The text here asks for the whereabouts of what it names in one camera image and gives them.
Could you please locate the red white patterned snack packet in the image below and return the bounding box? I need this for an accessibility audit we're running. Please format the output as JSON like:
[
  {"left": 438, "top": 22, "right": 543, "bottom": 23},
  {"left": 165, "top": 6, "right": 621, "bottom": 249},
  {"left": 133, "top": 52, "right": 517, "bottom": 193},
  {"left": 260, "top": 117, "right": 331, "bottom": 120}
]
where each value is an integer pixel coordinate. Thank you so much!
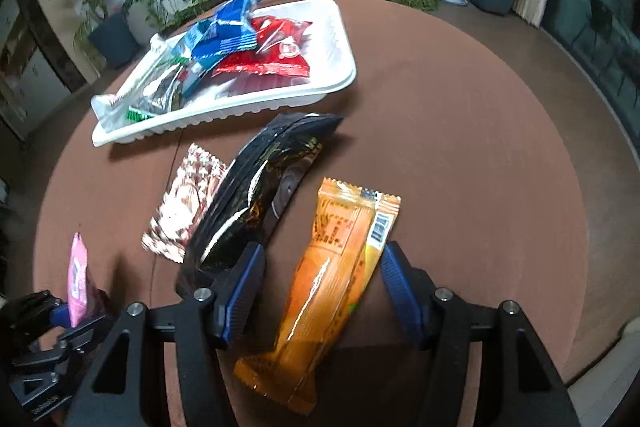
[{"left": 141, "top": 143, "right": 228, "bottom": 264}]

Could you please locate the white glass-door cabinet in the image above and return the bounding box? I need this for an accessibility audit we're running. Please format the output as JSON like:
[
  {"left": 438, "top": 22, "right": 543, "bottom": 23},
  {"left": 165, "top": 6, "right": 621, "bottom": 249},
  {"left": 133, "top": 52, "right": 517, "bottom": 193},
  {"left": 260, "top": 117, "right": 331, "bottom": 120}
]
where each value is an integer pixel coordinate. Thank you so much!
[{"left": 0, "top": 0, "right": 96, "bottom": 142}]

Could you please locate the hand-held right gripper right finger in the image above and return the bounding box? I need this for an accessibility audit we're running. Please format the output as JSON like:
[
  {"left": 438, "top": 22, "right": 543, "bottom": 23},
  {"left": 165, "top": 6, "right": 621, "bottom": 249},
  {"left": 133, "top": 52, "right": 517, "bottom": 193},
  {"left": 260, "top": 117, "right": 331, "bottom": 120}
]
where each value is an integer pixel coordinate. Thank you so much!
[{"left": 379, "top": 240, "right": 581, "bottom": 427}]

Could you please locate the black outdoor chair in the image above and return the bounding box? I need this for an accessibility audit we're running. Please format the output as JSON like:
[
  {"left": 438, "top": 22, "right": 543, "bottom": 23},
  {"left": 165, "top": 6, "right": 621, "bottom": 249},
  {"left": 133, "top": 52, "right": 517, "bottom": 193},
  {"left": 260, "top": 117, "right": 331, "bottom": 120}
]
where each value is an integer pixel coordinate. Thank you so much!
[{"left": 585, "top": 0, "right": 636, "bottom": 52}]

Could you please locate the light blue snack packet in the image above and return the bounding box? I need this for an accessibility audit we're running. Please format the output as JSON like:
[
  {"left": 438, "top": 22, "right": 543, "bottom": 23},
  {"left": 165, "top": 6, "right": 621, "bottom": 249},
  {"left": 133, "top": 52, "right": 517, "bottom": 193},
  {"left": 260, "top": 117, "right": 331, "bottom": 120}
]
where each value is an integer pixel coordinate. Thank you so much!
[{"left": 170, "top": 19, "right": 223, "bottom": 96}]

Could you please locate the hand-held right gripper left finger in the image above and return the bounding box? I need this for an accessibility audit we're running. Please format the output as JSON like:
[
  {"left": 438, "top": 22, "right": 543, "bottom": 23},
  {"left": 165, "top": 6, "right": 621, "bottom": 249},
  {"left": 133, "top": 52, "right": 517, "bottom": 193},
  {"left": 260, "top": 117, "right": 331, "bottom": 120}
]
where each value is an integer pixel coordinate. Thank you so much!
[{"left": 65, "top": 243, "right": 267, "bottom": 427}]

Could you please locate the orange snack packet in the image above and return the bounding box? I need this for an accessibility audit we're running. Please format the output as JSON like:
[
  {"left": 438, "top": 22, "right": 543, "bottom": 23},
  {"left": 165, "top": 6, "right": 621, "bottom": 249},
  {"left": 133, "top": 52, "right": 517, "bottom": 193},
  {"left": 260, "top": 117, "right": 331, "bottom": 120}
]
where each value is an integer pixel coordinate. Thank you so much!
[{"left": 234, "top": 177, "right": 402, "bottom": 417}]

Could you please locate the dark blue snack packet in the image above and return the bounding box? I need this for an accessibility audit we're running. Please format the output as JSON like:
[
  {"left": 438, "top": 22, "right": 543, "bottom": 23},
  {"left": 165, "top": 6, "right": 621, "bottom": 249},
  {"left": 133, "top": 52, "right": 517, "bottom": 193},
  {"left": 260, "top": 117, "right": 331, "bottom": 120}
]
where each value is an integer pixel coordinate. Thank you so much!
[{"left": 191, "top": 0, "right": 263, "bottom": 60}]

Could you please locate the white plastic tray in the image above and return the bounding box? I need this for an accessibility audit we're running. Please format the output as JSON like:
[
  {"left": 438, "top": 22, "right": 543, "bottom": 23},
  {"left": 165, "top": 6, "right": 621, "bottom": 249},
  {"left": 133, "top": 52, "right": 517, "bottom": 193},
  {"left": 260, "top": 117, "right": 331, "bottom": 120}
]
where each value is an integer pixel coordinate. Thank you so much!
[{"left": 91, "top": 0, "right": 358, "bottom": 148}]

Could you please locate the long white snack packet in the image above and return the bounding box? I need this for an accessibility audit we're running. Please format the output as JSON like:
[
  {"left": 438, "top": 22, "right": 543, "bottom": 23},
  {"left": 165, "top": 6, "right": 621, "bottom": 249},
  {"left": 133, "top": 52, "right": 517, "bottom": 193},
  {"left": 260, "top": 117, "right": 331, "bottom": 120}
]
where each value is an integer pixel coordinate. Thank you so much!
[{"left": 90, "top": 34, "right": 191, "bottom": 132}]

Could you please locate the pink snack packet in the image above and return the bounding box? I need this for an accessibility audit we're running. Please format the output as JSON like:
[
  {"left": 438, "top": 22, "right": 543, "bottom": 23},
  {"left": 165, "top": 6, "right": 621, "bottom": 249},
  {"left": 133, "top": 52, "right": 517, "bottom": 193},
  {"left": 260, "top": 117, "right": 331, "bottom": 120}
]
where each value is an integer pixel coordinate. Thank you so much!
[{"left": 66, "top": 232, "right": 108, "bottom": 328}]

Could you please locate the round brown table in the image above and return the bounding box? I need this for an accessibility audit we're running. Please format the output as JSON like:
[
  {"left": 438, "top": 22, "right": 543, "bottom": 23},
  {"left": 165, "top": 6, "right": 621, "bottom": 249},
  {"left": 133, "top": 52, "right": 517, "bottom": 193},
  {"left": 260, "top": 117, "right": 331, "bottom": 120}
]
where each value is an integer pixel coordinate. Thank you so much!
[{"left": 32, "top": 0, "right": 590, "bottom": 427}]

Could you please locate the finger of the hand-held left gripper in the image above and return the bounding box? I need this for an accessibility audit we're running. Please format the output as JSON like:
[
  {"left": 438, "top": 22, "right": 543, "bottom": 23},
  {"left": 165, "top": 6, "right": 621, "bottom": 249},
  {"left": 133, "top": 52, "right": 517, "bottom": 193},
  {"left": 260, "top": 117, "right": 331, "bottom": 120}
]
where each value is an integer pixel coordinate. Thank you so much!
[
  {"left": 7, "top": 314, "right": 118, "bottom": 423},
  {"left": 0, "top": 289, "right": 73, "bottom": 338}
]

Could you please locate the silver green snack packet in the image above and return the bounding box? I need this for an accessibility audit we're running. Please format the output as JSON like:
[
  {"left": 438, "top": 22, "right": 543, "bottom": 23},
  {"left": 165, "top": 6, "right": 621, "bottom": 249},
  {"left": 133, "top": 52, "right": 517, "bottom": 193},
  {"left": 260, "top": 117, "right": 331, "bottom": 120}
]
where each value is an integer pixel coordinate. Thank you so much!
[{"left": 125, "top": 62, "right": 188, "bottom": 122}]

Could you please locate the white ribbed planter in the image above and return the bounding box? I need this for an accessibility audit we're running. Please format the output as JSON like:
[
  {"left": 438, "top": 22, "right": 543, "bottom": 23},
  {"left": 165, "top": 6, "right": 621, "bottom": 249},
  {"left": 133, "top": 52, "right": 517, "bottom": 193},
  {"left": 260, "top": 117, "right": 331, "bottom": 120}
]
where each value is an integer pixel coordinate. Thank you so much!
[{"left": 125, "top": 4, "right": 163, "bottom": 45}]

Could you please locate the black snack packet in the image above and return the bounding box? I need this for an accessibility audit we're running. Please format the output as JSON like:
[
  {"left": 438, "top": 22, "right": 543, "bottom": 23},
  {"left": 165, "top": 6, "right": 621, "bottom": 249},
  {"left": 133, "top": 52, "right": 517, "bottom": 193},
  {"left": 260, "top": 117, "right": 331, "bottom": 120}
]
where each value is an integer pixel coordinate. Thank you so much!
[{"left": 175, "top": 112, "right": 345, "bottom": 298}]

